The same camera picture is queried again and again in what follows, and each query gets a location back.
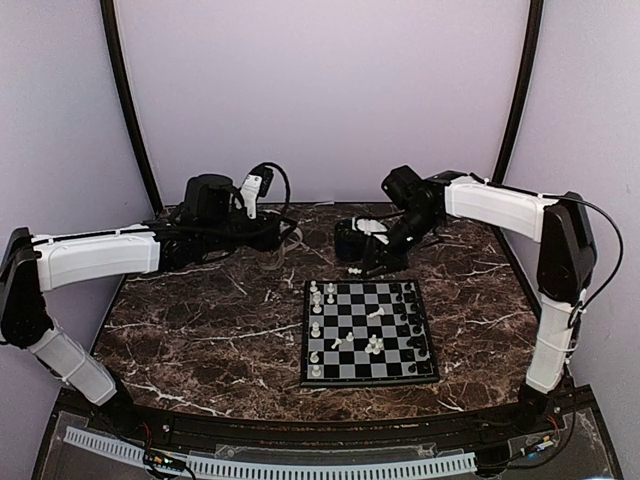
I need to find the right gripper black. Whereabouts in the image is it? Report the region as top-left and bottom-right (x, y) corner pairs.
(360, 209), (442, 280)

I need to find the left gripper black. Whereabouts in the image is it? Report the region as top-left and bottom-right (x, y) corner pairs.
(200, 208), (297, 254)

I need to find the white king chess piece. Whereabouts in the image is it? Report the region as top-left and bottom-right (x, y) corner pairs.
(367, 307), (386, 319)

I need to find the black silver chess board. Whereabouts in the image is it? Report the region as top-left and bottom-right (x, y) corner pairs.
(300, 279), (440, 388)

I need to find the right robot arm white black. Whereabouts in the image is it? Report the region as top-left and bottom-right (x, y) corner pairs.
(351, 166), (598, 434)

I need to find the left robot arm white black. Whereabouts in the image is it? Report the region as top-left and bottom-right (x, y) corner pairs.
(1, 162), (297, 436)

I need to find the cream floral mug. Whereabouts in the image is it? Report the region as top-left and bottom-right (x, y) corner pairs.
(256, 227), (304, 271)

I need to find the dark blue mug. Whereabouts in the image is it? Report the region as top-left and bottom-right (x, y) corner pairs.
(334, 218), (367, 262)

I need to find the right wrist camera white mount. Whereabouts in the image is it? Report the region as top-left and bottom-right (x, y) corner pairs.
(352, 217), (389, 245)

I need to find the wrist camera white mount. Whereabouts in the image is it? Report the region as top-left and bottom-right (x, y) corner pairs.
(240, 166), (274, 220)
(352, 217), (389, 245)

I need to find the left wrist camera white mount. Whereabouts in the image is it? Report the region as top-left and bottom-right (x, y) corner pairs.
(240, 166), (274, 220)

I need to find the black front rail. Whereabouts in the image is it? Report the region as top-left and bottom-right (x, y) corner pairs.
(54, 387), (596, 451)

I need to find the white perforated cable duct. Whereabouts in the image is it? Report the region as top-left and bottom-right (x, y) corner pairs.
(63, 426), (477, 479)

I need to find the left black frame post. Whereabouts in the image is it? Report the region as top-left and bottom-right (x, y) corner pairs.
(99, 0), (164, 215)

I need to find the black frame post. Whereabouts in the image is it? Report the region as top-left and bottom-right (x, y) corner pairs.
(99, 0), (164, 215)
(491, 0), (545, 184)

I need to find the right black frame post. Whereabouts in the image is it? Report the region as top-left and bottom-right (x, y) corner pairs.
(491, 0), (545, 184)

